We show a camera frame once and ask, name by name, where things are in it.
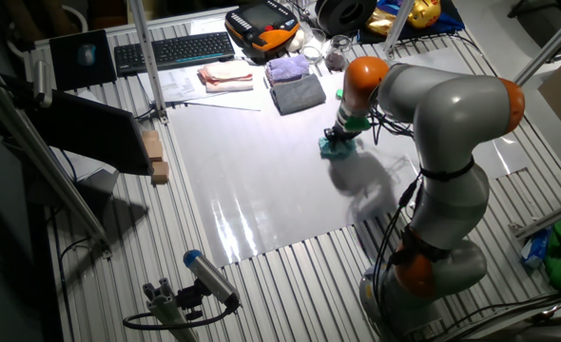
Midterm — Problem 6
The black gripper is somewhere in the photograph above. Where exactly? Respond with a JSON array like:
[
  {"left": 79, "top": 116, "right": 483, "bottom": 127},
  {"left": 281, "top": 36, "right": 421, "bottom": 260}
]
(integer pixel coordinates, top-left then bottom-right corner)
[{"left": 323, "top": 125, "right": 358, "bottom": 146}]

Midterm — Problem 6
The teal microfibre cloth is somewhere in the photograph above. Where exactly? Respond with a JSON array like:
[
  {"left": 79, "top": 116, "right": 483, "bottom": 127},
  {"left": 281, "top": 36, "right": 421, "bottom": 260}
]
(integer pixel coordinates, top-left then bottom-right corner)
[{"left": 318, "top": 136, "right": 358, "bottom": 161}]

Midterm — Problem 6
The grey folded cloth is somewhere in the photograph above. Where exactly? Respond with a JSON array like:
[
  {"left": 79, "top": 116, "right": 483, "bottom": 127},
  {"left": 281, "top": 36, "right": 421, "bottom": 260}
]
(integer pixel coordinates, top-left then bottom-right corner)
[{"left": 269, "top": 73, "right": 328, "bottom": 117}]

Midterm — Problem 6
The purple folded cloth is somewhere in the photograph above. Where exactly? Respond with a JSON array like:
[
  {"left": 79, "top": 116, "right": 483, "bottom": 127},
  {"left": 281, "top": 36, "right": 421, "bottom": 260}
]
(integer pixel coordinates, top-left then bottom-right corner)
[{"left": 264, "top": 53, "right": 312, "bottom": 86}]

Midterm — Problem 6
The pink folded cloth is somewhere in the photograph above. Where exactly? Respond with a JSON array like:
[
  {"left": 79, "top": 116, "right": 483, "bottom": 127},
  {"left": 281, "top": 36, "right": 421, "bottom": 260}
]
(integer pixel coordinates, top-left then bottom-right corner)
[
  {"left": 204, "top": 79, "right": 255, "bottom": 94},
  {"left": 197, "top": 60, "right": 255, "bottom": 86}
]

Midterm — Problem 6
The blue cloth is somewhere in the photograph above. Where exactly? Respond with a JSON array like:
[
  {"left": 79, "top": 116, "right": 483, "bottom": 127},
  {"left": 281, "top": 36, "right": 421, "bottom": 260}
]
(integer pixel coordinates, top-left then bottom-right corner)
[{"left": 356, "top": 0, "right": 466, "bottom": 45}]

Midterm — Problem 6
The glass jar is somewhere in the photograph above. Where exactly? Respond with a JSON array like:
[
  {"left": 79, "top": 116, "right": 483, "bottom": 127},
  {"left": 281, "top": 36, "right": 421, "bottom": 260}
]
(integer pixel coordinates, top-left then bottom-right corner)
[{"left": 324, "top": 34, "right": 354, "bottom": 72}]

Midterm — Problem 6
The glossy white table sheet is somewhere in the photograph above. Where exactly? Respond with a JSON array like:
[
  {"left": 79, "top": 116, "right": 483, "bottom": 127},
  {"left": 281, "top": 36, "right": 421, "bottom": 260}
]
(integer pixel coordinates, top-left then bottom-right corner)
[{"left": 165, "top": 45, "right": 532, "bottom": 268}]

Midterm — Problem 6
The clear glass cup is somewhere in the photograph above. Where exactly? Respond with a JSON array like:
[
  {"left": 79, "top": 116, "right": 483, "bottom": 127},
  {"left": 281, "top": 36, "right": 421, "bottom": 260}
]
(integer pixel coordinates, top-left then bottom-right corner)
[{"left": 302, "top": 27, "right": 328, "bottom": 66}]

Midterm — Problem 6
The white egg-shaped object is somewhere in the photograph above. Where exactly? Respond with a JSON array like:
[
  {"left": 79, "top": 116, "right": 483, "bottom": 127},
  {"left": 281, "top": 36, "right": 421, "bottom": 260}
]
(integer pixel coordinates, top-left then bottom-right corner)
[{"left": 284, "top": 28, "right": 306, "bottom": 53}]

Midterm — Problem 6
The black filament spool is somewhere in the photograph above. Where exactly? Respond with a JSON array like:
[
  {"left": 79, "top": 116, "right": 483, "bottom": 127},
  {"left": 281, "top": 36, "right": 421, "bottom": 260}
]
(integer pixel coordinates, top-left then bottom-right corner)
[{"left": 314, "top": 0, "right": 379, "bottom": 38}]

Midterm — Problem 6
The gold foil bag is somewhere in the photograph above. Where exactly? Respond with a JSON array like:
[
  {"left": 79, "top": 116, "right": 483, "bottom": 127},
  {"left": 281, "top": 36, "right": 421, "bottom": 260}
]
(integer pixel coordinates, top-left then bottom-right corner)
[{"left": 366, "top": 7, "right": 400, "bottom": 38}]

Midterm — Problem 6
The black and orange teach pendant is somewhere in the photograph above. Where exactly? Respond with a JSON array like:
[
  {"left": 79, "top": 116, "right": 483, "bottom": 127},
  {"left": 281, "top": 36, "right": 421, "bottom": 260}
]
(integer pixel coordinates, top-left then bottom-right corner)
[{"left": 223, "top": 0, "right": 301, "bottom": 61}]

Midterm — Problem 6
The golden piggy bank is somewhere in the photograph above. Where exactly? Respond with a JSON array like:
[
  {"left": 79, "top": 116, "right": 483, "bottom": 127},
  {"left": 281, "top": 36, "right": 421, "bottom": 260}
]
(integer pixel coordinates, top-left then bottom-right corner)
[{"left": 406, "top": 0, "right": 442, "bottom": 29}]

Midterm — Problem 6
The white printed paper sheet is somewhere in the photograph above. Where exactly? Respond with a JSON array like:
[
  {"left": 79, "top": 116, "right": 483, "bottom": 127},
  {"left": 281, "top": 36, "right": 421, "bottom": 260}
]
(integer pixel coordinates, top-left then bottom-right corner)
[{"left": 137, "top": 66, "right": 229, "bottom": 104}]

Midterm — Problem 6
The wooden block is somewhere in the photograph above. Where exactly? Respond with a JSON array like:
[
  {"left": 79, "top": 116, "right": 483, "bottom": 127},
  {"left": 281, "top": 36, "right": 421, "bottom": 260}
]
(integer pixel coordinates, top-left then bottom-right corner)
[
  {"left": 150, "top": 160, "right": 171, "bottom": 185},
  {"left": 141, "top": 129, "right": 165, "bottom": 162}
]

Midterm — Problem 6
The black computer keyboard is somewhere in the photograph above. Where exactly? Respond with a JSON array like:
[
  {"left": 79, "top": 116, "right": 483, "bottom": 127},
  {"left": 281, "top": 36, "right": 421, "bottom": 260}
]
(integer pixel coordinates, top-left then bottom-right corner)
[{"left": 113, "top": 30, "right": 237, "bottom": 78}]

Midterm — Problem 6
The blue tissue pack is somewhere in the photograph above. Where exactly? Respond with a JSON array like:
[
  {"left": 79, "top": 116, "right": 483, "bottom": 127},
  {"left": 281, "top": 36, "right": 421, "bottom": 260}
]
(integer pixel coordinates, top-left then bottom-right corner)
[{"left": 520, "top": 226, "right": 553, "bottom": 270}]

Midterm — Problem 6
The black monitor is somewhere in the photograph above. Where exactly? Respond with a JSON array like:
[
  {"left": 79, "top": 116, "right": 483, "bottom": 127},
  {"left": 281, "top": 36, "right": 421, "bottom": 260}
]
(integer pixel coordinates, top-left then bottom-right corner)
[{"left": 21, "top": 87, "right": 156, "bottom": 177}]

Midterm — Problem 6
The grey computer mouse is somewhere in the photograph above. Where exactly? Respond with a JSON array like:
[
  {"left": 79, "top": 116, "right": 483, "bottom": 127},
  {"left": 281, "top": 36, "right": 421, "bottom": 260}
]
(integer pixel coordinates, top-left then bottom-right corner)
[{"left": 76, "top": 43, "right": 97, "bottom": 67}]

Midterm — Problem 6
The black mouse pad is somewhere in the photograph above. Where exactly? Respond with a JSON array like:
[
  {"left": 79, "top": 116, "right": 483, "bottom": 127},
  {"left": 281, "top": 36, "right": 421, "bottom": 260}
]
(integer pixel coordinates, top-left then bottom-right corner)
[{"left": 48, "top": 28, "right": 119, "bottom": 92}]

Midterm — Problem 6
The green printed wrist mount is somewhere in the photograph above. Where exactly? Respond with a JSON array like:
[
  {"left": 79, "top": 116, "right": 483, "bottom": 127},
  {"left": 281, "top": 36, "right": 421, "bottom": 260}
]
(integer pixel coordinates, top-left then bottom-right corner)
[{"left": 335, "top": 87, "right": 373, "bottom": 133}]

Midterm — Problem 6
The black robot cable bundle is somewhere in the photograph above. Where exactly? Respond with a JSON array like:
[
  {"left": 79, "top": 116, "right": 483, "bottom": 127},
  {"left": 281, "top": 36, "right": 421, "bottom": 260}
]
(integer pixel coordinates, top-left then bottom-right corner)
[{"left": 368, "top": 106, "right": 427, "bottom": 342}]

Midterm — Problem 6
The aluminium frame post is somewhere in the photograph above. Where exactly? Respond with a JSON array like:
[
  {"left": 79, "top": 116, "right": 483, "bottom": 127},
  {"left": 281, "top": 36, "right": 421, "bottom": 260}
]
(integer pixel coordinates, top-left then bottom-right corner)
[
  {"left": 382, "top": 0, "right": 416, "bottom": 54},
  {"left": 127, "top": 0, "right": 170, "bottom": 125}
]

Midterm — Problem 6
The silver camera with blue cap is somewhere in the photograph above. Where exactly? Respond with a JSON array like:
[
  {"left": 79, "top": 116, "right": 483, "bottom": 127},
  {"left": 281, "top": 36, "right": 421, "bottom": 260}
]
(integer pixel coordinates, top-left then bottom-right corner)
[{"left": 183, "top": 249, "right": 242, "bottom": 310}]

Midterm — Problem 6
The black camera bracket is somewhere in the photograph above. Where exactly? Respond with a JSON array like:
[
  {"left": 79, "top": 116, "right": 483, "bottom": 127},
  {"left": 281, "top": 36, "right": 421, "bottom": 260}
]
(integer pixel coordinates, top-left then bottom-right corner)
[{"left": 175, "top": 278, "right": 211, "bottom": 322}]

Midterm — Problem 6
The aluminium frame bar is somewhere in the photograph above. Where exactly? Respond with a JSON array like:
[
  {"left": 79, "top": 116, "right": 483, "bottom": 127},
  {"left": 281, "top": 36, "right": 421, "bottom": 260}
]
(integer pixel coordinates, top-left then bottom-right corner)
[
  {"left": 508, "top": 194, "right": 561, "bottom": 240},
  {"left": 513, "top": 2, "right": 561, "bottom": 87}
]

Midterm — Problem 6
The aluminium extrusion camera stand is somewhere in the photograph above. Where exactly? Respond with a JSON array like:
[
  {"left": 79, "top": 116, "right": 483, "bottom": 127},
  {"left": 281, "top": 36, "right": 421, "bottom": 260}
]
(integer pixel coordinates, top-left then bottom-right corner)
[{"left": 142, "top": 277, "right": 201, "bottom": 342}]

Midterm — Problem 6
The black camera cable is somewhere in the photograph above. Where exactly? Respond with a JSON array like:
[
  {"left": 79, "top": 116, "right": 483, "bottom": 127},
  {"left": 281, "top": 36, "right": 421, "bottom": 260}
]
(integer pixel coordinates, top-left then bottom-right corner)
[{"left": 122, "top": 303, "right": 240, "bottom": 332}]

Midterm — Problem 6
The slanted aluminium frame beam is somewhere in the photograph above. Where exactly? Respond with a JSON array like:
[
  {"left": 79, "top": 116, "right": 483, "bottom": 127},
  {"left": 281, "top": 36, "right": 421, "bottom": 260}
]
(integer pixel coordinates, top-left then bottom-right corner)
[{"left": 0, "top": 66, "right": 113, "bottom": 260}]

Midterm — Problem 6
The silver bar-shaped camera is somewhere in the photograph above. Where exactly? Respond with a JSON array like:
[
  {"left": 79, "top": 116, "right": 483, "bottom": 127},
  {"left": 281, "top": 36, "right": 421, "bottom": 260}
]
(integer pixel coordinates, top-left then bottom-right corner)
[{"left": 32, "top": 59, "right": 53, "bottom": 108}]

